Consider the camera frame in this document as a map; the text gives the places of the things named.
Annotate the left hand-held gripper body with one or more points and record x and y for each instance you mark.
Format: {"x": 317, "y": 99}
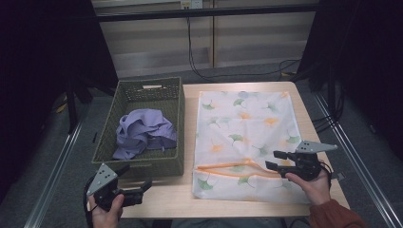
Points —
{"x": 102, "y": 180}

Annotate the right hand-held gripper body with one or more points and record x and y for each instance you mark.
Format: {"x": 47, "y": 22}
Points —
{"x": 305, "y": 163}

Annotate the purple cloth garment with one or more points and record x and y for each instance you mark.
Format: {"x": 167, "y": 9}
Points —
{"x": 142, "y": 131}

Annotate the white leaf-print laundry bag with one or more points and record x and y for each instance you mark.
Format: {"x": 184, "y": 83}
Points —
{"x": 244, "y": 126}

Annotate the green woven basket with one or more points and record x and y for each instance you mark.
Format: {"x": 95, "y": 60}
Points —
{"x": 152, "y": 91}

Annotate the person's right hand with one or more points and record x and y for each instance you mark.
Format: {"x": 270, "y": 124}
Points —
{"x": 312, "y": 188}

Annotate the person's left hand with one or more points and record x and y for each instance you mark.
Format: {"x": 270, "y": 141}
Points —
{"x": 106, "y": 218}

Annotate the black tape piece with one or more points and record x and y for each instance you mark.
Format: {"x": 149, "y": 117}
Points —
{"x": 339, "y": 176}

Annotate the small black floor item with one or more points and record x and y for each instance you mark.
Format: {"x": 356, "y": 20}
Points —
{"x": 94, "y": 137}

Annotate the black stand leg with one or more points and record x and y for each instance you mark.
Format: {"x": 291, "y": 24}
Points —
{"x": 71, "y": 107}

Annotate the yellow floor item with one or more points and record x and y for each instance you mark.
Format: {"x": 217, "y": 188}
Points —
{"x": 61, "y": 107}

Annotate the dark curtain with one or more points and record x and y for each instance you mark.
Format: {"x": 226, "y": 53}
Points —
{"x": 364, "y": 57}
{"x": 38, "y": 63}

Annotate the black horizontal bar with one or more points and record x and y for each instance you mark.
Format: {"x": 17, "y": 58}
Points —
{"x": 206, "y": 12}

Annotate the metal floor rail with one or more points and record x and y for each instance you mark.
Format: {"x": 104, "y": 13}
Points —
{"x": 361, "y": 171}
{"x": 53, "y": 177}

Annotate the white wall socket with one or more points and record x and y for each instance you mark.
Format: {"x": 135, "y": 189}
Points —
{"x": 191, "y": 3}

